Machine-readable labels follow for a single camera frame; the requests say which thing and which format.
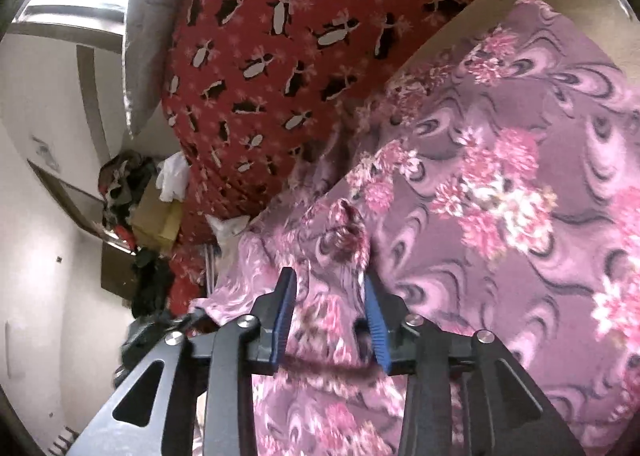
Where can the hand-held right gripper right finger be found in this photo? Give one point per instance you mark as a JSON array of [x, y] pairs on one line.
[[376, 331]]

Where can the wooden framed board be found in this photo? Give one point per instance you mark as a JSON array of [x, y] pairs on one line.
[[65, 196]]

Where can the window frame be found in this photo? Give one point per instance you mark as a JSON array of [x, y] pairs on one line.
[[65, 28]]

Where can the purple floral garment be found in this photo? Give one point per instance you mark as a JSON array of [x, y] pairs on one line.
[[500, 236]]

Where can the white crumpled cloth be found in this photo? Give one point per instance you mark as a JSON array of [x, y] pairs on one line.
[[172, 178]]

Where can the small white cloth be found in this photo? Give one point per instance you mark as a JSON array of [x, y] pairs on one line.
[[227, 227]]

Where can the red penguin print blanket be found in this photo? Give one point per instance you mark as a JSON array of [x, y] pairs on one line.
[[300, 86]]

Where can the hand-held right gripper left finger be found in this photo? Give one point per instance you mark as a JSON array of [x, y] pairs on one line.
[[286, 316]]

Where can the dark clothes heap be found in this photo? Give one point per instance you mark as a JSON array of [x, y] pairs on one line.
[[152, 281]]

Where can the grey pillow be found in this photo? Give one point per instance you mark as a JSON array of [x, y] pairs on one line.
[[150, 36]]

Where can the cardboard box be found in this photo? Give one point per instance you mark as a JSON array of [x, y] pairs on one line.
[[155, 221]]

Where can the pile of mixed clothes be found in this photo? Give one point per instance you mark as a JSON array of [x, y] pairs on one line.
[[120, 196]]

